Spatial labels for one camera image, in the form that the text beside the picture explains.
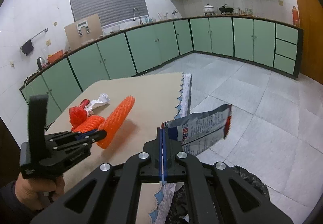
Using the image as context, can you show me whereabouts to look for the orange plastic basin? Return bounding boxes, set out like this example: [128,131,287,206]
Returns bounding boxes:
[47,50,64,63]

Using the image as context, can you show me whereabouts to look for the green lower kitchen cabinets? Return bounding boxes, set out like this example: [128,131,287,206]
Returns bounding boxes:
[19,16,303,118]

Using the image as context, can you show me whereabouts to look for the person's left forearm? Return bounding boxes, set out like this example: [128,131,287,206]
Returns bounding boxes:
[0,181,33,224]

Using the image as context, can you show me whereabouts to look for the long orange foam net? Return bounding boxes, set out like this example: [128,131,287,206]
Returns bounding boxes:
[97,96,135,150]

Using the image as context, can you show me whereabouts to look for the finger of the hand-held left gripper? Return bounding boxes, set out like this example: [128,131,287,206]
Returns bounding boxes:
[52,139,96,154]
[47,129,107,143]

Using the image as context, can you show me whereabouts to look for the white cooking pot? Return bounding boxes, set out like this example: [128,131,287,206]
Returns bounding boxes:
[203,4,216,16]

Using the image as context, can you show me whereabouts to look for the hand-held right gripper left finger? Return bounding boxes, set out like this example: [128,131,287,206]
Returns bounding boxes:
[30,127,164,224]

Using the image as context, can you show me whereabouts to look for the person's left hand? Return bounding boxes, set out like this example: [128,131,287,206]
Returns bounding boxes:
[15,172,65,210]

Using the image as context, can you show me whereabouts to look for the orange thermos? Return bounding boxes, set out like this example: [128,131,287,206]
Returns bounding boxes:
[292,6,300,26]

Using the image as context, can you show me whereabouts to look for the wooden door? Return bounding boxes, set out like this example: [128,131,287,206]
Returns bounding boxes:
[285,0,323,85]

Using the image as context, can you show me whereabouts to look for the brown cardboard board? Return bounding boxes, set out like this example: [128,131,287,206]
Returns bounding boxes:
[64,14,103,49]

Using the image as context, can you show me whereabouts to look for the silver snack packet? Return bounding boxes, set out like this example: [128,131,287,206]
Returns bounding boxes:
[161,104,233,156]

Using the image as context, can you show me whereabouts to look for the black hanging cloth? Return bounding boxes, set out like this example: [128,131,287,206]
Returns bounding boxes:
[21,39,34,56]

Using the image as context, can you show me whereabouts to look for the short orange foam net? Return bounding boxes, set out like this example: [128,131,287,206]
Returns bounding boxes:
[72,116,106,132]

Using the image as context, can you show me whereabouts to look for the red crumpled plastic wrapper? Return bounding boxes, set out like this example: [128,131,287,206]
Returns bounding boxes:
[69,106,87,126]

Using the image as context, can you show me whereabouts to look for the metal towel rail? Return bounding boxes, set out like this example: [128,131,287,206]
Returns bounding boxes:
[20,28,48,50]

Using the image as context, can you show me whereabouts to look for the white crumpled paper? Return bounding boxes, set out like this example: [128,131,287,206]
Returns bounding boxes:
[86,93,111,116]

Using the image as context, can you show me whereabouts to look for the black wok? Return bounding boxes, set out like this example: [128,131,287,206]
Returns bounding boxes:
[218,4,234,15]

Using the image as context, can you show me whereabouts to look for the beige cloth covered table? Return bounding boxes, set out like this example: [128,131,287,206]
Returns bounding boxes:
[44,72,192,224]

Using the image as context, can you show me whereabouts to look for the metal kitchen faucet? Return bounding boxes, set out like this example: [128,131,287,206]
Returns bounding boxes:
[133,8,143,25]

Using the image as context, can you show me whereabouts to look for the black trash bin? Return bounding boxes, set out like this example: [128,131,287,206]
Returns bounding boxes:
[168,166,270,224]

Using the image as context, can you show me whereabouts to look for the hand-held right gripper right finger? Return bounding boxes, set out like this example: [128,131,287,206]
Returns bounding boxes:
[164,137,290,224]

